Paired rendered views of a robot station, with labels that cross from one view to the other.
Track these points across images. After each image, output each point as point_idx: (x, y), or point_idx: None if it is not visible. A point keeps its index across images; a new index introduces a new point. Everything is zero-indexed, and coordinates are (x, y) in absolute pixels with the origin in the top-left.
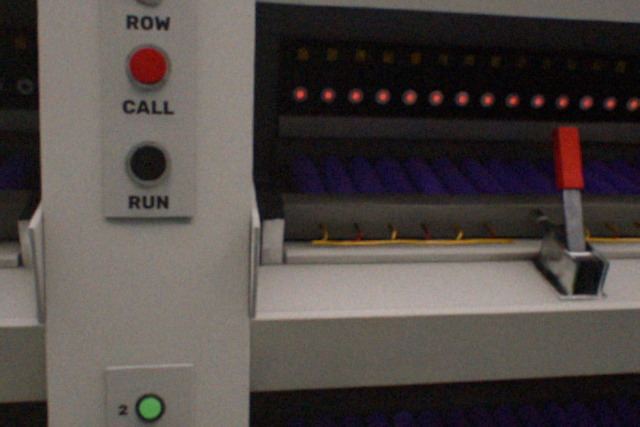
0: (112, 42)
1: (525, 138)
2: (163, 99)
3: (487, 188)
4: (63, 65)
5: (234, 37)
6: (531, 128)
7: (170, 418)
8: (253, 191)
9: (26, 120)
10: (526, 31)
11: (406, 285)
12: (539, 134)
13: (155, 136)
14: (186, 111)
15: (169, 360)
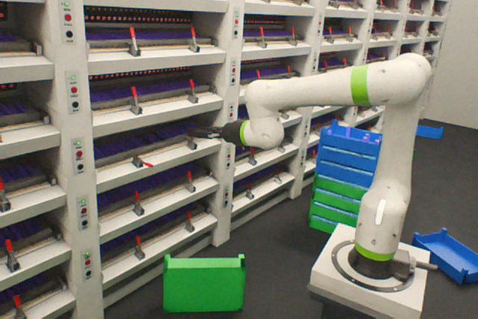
0: (228, 113)
1: (238, 105)
2: (231, 117)
3: (241, 116)
4: (225, 116)
5: (236, 110)
6: (239, 104)
7: (230, 149)
8: None
9: (187, 116)
10: None
11: None
12: (240, 104)
13: (231, 121)
14: (233, 118)
15: (230, 143)
